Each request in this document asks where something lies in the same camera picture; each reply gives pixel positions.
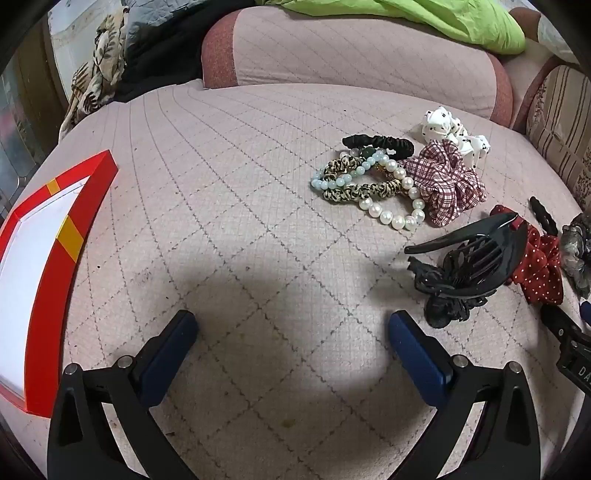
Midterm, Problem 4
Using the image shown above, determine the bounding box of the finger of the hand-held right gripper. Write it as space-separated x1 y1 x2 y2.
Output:
541 305 581 344

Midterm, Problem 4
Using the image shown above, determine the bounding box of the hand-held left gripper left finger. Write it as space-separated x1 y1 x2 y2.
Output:
47 310 200 480

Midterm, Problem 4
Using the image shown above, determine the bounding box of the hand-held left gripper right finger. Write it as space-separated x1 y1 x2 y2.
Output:
388 310 541 480

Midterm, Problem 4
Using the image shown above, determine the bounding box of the black lace hair bow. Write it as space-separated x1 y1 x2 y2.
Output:
406 257 492 329

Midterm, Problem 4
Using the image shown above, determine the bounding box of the red white-dotted scrunchie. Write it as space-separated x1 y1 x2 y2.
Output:
490 205 565 305

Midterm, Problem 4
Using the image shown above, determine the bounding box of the grey scrunchie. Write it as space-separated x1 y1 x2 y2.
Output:
560 215 591 300

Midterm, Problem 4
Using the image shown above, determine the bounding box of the black claw hair clip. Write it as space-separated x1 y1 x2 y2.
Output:
404 213 528 303

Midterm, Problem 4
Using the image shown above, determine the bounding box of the small black hair tie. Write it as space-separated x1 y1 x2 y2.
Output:
529 196 559 237

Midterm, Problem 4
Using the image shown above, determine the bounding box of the white pearl bracelet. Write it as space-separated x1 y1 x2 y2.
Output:
360 157 426 232

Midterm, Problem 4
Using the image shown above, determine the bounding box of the red cardboard box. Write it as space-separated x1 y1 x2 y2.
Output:
0 149 119 418

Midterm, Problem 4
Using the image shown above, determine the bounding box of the red plaid scrunchie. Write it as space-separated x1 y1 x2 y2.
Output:
398 140 488 227

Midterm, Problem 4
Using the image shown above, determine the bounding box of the leopard print scrunchie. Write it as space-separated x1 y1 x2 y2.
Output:
322 156 403 202

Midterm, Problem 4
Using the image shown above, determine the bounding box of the pale green bead bracelet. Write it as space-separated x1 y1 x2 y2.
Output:
311 147 389 192

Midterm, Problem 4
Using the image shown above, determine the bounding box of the white black-dotted scrunchie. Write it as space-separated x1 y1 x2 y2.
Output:
419 106 491 166

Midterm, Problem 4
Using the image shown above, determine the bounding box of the black scrunchie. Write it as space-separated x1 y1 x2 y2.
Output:
342 133 415 155

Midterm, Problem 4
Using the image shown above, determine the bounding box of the striped cushion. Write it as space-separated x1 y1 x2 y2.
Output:
526 65 591 210

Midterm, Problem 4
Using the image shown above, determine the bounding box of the wooden glass door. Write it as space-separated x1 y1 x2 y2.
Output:
0 32 70 217

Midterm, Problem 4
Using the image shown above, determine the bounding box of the black cloth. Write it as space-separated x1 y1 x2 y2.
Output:
113 21 206 103

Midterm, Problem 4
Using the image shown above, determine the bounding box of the pink bolster pillow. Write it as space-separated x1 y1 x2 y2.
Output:
201 6 515 130

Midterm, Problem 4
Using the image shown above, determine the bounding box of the leaf print cloth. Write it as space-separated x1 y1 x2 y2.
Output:
58 11 127 139

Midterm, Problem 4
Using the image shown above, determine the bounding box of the green blanket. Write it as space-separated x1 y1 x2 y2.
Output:
256 0 527 55

